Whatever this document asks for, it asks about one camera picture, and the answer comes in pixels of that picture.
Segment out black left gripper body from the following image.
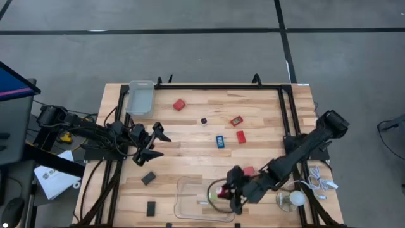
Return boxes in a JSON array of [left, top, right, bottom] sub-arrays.
[[128, 123, 156, 153]]

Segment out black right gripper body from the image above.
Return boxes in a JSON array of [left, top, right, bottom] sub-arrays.
[[237, 175, 273, 203]]

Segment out small pink and white charger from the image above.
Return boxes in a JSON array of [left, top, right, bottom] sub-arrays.
[[216, 186, 232, 199]]

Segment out pink labelled two-port charger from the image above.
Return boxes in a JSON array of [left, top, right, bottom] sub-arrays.
[[172, 98, 187, 112]]

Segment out grey plastic bin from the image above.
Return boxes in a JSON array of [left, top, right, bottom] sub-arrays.
[[125, 80, 156, 117]]

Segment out white light bulb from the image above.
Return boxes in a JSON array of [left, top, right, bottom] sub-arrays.
[[289, 190, 306, 206]]

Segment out clear plastic bin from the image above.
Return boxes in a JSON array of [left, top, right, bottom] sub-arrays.
[[173, 175, 237, 222]]

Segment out black stand beam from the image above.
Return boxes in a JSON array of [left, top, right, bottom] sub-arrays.
[[22, 144, 86, 178]]

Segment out white printed papers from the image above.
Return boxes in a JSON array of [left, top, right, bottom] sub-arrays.
[[34, 150, 82, 201]]

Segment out blue computer monitor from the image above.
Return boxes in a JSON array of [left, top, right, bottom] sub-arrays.
[[0, 61, 42, 102]]

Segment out black computer mouse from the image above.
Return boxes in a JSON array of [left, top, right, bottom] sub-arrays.
[[1, 196, 25, 227]]

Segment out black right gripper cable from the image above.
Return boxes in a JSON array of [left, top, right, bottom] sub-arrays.
[[206, 178, 237, 213]]

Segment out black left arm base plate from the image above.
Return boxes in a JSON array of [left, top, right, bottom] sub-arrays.
[[82, 136, 130, 162]]

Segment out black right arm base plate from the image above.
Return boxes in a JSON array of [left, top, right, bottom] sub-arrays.
[[283, 134, 330, 162]]

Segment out black aluminium table frame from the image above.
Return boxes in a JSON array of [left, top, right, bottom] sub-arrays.
[[72, 82, 346, 228]]

